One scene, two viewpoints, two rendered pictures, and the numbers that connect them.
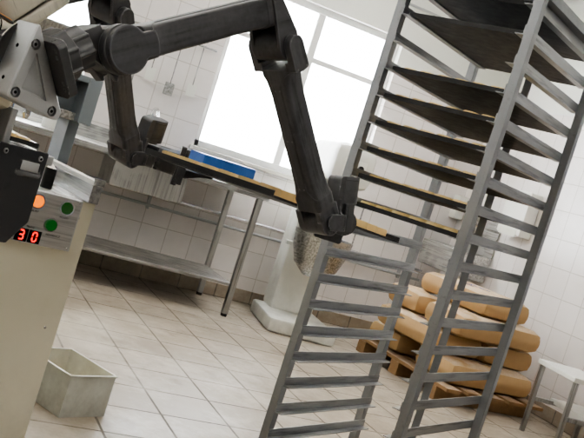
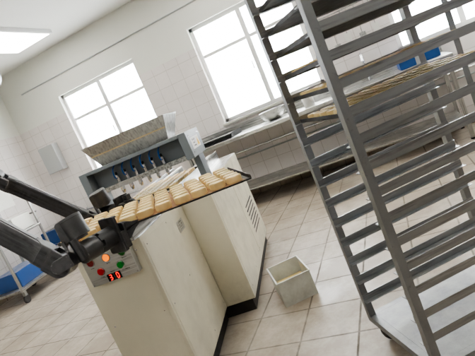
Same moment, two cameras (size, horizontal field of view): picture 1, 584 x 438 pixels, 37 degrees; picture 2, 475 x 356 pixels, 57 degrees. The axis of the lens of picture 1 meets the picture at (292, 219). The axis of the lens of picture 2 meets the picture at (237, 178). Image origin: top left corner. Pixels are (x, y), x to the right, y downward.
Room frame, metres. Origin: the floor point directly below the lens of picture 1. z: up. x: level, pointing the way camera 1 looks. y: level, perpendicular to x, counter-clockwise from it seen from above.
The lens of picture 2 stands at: (1.45, -1.19, 1.20)
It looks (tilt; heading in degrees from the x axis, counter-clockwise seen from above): 9 degrees down; 47
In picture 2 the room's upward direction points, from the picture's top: 23 degrees counter-clockwise
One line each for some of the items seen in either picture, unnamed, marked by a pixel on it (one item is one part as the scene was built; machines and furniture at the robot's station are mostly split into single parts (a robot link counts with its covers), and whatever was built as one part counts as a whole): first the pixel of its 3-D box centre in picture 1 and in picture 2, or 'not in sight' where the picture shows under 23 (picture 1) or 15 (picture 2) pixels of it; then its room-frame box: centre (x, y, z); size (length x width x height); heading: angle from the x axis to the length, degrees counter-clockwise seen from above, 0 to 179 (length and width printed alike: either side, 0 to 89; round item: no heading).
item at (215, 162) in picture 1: (220, 169); (416, 56); (6.20, 0.58, 0.95); 0.40 x 0.30 x 0.14; 117
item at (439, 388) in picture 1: (440, 374); not in sight; (6.06, -1.30, 0.06); 1.20 x 0.80 x 0.11; 27
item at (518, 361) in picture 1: (479, 342); not in sight; (6.13, -1.50, 0.34); 0.72 x 0.42 x 0.15; 25
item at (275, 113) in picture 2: not in sight; (273, 114); (5.54, 2.12, 0.94); 0.33 x 0.33 x 0.12
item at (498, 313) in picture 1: (473, 297); not in sight; (6.02, -1.34, 0.64); 0.72 x 0.42 x 0.15; 31
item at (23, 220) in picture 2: not in sight; (10, 227); (3.20, 5.00, 0.90); 0.44 x 0.36 x 0.20; 123
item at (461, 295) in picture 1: (476, 297); (441, 131); (2.89, -0.65, 0.87); 0.64 x 0.03 x 0.03; 145
